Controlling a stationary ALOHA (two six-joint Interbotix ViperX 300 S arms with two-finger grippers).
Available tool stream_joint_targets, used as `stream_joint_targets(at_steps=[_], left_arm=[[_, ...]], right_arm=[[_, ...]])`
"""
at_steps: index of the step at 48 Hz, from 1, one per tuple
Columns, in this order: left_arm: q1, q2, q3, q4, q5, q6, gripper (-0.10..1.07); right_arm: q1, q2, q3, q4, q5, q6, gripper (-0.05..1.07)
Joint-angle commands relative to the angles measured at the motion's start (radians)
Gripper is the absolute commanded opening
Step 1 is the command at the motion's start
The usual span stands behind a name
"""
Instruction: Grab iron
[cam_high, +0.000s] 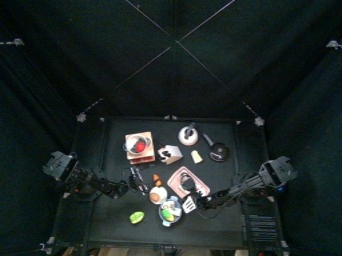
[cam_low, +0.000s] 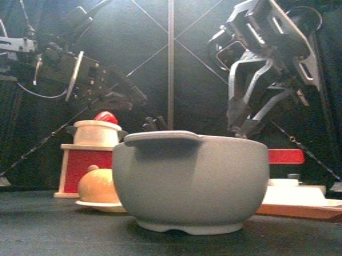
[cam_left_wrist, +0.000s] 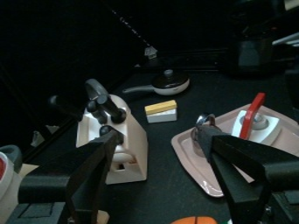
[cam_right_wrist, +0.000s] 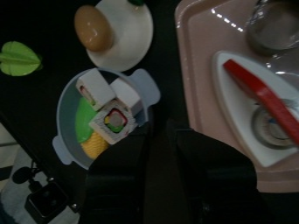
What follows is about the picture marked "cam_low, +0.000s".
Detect red glossy toy knob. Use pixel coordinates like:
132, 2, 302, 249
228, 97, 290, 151
92, 111, 120, 125

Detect cream toy pot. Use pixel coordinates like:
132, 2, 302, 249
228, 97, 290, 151
65, 119, 129, 148

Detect black toy piece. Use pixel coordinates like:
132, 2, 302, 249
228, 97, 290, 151
141, 115, 169, 132

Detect red wooden toy box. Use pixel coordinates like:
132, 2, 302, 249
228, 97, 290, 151
53, 143, 115, 200

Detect large grey pot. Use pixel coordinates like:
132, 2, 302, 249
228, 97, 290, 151
111, 130, 271, 236

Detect orange dome toy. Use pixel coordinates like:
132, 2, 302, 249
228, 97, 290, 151
76, 164, 121, 204

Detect wooden board with white top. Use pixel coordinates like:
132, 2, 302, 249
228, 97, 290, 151
255, 198, 342, 222

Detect left arm grey cable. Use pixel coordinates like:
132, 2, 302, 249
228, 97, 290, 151
16, 56, 70, 100

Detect vertical metal frame pole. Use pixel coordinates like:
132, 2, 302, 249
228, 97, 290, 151
167, 0, 175, 132

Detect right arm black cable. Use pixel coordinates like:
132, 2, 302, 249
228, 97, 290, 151
205, 29, 235, 72

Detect diagonal metal frame strut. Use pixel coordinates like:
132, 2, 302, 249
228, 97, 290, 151
0, 106, 92, 188
269, 120, 342, 193

